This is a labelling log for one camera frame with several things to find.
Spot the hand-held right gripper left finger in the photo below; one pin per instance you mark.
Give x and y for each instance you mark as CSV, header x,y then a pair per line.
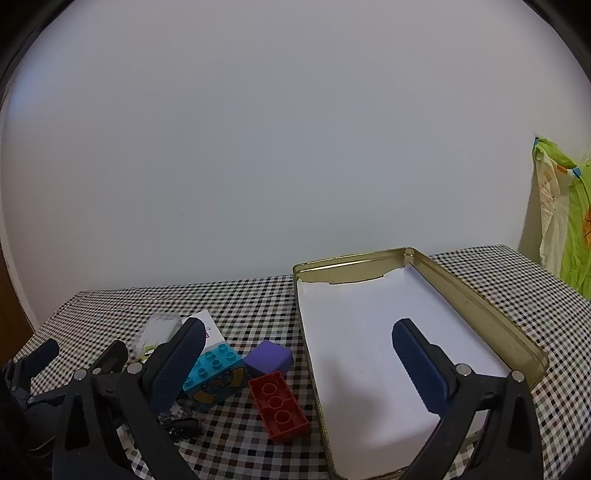
x,y
178,364

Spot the blue toy brick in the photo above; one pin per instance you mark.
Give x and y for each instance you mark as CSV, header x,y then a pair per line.
x,y
217,369

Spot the green printed cloth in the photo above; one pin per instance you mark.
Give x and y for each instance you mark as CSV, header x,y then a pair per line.
x,y
575,221

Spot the purple block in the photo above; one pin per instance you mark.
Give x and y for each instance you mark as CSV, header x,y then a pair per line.
x,y
268,357

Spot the black white checkered tablecloth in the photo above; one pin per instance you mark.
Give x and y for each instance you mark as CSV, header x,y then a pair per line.
x,y
258,304

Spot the brown wooden door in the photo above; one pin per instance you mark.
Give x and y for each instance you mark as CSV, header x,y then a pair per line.
x,y
11,314

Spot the white paper lining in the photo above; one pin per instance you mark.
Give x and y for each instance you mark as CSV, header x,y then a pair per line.
x,y
360,332

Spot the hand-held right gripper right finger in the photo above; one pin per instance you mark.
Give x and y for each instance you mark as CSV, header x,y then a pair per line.
x,y
422,364

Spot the red toy brick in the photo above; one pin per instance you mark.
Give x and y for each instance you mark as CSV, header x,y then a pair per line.
x,y
277,406

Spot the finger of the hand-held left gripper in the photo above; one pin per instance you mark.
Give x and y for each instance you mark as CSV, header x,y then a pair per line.
x,y
112,357
42,354

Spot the white small box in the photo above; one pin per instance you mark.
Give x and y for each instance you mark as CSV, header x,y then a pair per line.
x,y
212,330

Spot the gold metal tin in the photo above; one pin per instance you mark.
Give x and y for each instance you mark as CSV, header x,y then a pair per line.
x,y
485,314

